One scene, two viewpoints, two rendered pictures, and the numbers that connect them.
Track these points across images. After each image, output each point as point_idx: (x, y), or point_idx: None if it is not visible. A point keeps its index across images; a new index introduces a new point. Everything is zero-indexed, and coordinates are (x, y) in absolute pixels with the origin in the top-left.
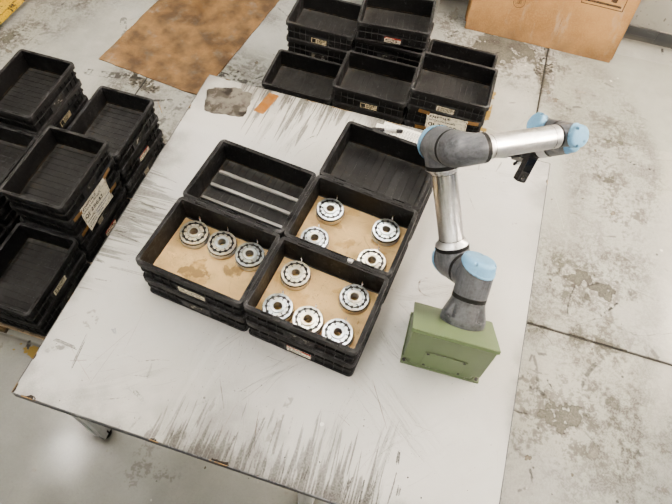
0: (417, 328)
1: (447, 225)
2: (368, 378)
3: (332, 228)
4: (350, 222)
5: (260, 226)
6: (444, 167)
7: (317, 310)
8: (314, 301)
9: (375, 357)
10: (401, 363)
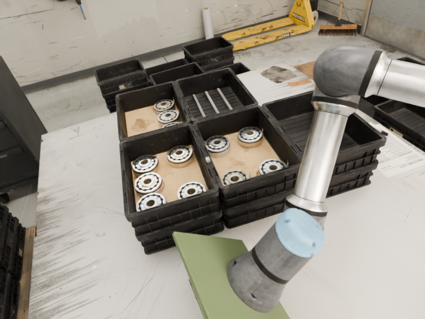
0: (177, 235)
1: (303, 173)
2: (155, 269)
3: (240, 148)
4: (257, 152)
5: (187, 112)
6: (322, 96)
7: (159, 181)
8: (171, 179)
9: (178, 260)
10: (188, 283)
